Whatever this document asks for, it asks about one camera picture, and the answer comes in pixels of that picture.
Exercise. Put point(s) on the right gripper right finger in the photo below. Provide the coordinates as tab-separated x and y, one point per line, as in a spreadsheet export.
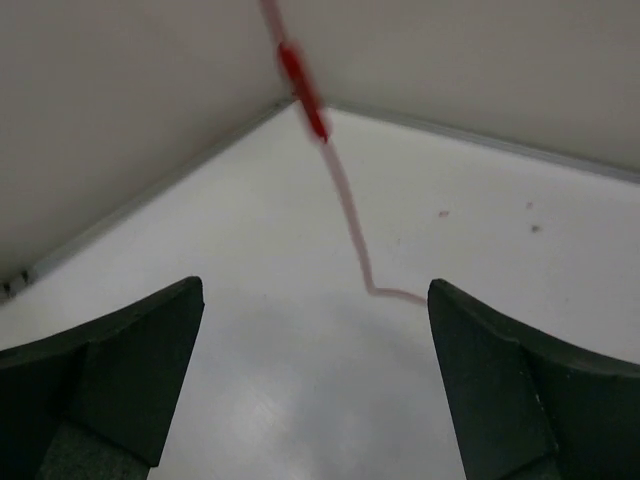
527	405

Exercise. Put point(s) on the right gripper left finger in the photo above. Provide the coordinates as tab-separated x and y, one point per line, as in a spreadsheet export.
97	401

